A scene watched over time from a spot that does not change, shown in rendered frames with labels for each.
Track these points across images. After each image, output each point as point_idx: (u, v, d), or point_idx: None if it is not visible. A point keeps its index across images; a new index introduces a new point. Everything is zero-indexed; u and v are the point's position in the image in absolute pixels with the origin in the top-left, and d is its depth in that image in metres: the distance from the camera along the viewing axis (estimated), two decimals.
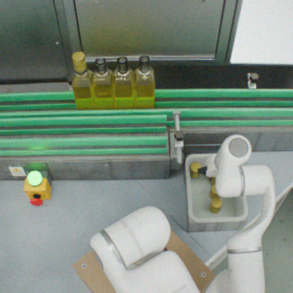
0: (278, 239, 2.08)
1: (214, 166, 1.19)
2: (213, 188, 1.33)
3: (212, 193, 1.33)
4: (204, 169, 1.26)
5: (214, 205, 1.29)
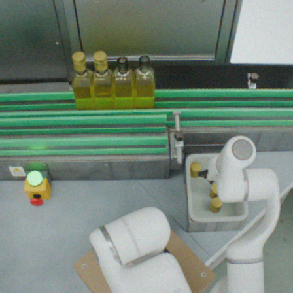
0: (278, 239, 2.08)
1: (216, 169, 1.12)
2: (213, 188, 1.33)
3: (212, 193, 1.33)
4: (205, 172, 1.19)
5: (214, 205, 1.30)
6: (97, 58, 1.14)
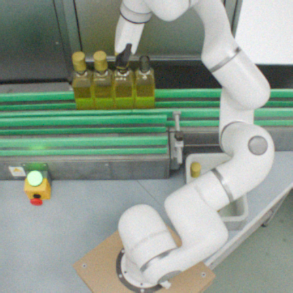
0: (278, 239, 2.08)
1: (140, 24, 0.98)
2: None
3: None
4: (129, 50, 1.03)
5: None
6: (97, 58, 1.14)
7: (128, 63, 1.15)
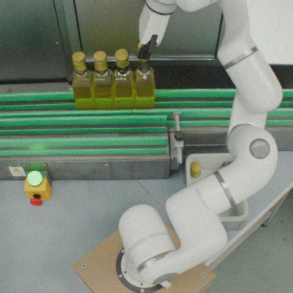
0: (278, 239, 2.08)
1: (166, 16, 0.99)
2: (120, 57, 1.13)
3: (125, 61, 1.14)
4: (154, 42, 1.04)
5: None
6: (97, 58, 1.14)
7: (129, 62, 1.16)
